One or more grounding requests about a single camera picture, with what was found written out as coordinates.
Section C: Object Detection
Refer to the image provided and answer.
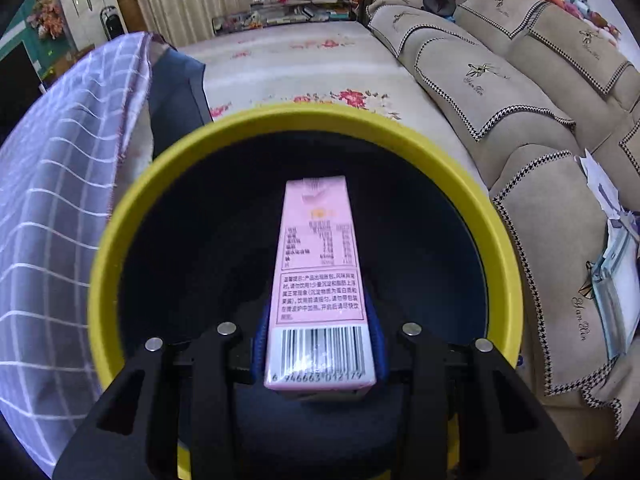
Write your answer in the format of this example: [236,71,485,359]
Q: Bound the pink strawberry milk carton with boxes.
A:
[264,177,376,393]

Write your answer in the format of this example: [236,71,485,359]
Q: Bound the yellow rimmed trash bin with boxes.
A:
[86,102,524,480]

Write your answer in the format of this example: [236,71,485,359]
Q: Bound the papers on sofa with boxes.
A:
[579,153,639,359]

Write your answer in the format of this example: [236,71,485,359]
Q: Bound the blue checkered tablecloth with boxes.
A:
[1,32,154,474]

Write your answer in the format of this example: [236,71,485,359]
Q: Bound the beige sofa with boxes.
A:
[362,0,639,458]

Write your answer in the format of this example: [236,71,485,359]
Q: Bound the floral bed mat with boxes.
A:
[180,22,488,194]

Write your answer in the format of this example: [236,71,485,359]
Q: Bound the large black television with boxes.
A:
[0,42,41,136]

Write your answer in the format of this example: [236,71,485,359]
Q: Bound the black tower fan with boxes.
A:
[100,6,125,41]

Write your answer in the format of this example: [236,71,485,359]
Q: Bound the artificial flower bouquet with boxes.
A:
[26,0,64,40]

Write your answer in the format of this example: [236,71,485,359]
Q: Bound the low toy shelf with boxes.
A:
[212,0,358,36]

